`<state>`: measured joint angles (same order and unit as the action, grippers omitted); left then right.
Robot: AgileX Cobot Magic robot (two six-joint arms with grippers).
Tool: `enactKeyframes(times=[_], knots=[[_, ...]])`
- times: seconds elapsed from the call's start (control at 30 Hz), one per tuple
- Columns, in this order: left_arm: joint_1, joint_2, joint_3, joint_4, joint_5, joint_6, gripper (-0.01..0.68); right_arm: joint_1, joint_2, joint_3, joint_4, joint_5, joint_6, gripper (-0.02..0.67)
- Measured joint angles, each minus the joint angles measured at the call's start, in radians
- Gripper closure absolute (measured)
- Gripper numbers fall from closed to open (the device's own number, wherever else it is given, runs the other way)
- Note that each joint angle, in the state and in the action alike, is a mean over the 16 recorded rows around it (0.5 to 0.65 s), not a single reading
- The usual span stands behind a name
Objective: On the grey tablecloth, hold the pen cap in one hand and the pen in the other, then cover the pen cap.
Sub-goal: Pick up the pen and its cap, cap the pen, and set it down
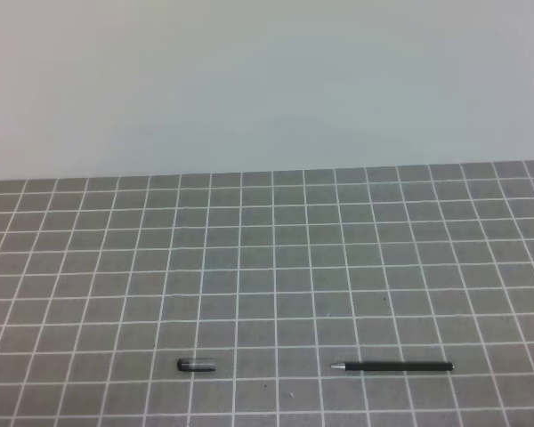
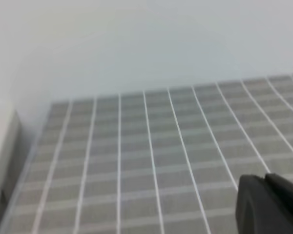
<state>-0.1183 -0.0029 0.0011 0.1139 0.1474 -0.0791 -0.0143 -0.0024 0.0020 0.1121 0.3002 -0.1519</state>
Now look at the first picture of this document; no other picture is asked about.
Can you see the black pen silver tip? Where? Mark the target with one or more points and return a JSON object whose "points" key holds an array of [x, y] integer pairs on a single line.
{"points": [[394, 366]]}

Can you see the translucent grey pen cap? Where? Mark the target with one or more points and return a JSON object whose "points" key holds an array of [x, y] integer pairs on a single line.
{"points": [[196, 365]]}

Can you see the grey grid tablecloth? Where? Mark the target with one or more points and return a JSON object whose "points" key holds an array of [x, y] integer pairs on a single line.
{"points": [[106, 282]]}

